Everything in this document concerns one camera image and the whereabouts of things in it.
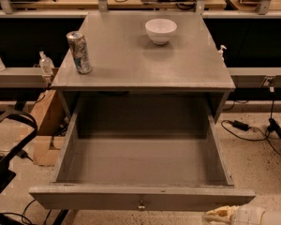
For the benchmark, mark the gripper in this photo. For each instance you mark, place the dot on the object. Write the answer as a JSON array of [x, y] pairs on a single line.
[[247, 217]]

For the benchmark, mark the grey top drawer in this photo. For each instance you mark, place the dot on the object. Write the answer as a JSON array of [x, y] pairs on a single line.
[[159, 149]]

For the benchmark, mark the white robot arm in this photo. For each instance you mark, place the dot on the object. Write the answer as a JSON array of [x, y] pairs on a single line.
[[241, 215]]

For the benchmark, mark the metal drawer knob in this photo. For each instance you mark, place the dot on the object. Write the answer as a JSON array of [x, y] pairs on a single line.
[[141, 206]]

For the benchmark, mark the black power adapter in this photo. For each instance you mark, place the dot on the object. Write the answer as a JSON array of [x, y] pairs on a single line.
[[240, 125]]

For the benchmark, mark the small white pump bottle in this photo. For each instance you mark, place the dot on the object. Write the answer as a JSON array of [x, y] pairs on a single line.
[[221, 51]]

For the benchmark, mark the grey wooden cabinet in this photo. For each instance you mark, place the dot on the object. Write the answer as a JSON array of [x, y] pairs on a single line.
[[123, 58]]

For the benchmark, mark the brown cardboard box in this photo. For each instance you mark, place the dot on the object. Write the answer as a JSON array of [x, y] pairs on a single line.
[[49, 114]]

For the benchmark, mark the white ceramic bowl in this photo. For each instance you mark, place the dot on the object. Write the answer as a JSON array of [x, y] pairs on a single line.
[[160, 31]]

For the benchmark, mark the silver blue drink can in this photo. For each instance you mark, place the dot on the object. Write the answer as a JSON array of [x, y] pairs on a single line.
[[78, 47]]

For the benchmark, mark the clear sanitizer pump bottle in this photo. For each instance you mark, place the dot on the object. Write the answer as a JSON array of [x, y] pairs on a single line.
[[45, 63]]

